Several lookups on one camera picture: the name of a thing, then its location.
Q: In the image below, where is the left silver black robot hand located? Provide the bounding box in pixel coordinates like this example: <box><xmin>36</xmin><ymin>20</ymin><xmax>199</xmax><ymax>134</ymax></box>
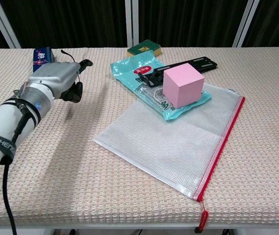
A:
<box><xmin>28</xmin><ymin>59</ymin><xmax>93</xmax><ymax>103</ymax></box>

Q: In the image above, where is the blue patterned box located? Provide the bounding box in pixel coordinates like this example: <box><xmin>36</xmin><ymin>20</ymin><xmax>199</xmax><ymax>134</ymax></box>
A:
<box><xmin>32</xmin><ymin>47</ymin><xmax>56</xmax><ymax>73</ymax></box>

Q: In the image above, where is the black curtain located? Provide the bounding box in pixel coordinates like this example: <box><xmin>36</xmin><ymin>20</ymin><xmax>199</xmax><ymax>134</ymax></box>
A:
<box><xmin>0</xmin><ymin>0</ymin><xmax>279</xmax><ymax>49</ymax></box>

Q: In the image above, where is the teal plastic package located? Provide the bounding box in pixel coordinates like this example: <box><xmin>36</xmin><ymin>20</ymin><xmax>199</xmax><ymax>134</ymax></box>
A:
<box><xmin>110</xmin><ymin>55</ymin><xmax>212</xmax><ymax>122</ymax></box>

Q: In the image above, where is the green yellow sponge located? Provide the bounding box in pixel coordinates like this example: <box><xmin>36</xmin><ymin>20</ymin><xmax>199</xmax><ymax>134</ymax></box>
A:
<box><xmin>127</xmin><ymin>41</ymin><xmax>162</xmax><ymax>58</ymax></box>

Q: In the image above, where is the beige waffle tablecloth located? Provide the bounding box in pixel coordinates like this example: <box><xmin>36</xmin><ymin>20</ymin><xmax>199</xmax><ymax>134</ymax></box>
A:
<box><xmin>0</xmin><ymin>47</ymin><xmax>279</xmax><ymax>225</ymax></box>

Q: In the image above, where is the pink cube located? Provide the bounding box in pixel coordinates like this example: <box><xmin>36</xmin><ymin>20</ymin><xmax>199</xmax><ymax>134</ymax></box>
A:
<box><xmin>162</xmin><ymin>62</ymin><xmax>205</xmax><ymax>109</ymax></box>

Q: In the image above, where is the clear mesh red zipper pouch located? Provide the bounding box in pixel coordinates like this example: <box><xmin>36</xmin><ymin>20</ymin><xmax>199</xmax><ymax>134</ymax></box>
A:
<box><xmin>93</xmin><ymin>82</ymin><xmax>246</xmax><ymax>232</ymax></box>

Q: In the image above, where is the black folding stand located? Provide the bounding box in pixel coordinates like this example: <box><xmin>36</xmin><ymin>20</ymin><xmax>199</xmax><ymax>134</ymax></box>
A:
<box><xmin>139</xmin><ymin>56</ymin><xmax>218</xmax><ymax>88</ymax></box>

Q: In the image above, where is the grey aluminium extrusion bar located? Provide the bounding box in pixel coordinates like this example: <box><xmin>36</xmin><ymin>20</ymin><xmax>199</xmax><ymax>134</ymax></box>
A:
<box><xmin>125</xmin><ymin>0</ymin><xmax>139</xmax><ymax>47</ymax></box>
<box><xmin>232</xmin><ymin>0</ymin><xmax>262</xmax><ymax>48</ymax></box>
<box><xmin>0</xmin><ymin>0</ymin><xmax>22</xmax><ymax>49</ymax></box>

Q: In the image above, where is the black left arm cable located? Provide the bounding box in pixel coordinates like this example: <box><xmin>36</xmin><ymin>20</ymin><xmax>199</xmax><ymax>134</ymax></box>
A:
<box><xmin>3</xmin><ymin>97</ymin><xmax>31</xmax><ymax>235</ymax></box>

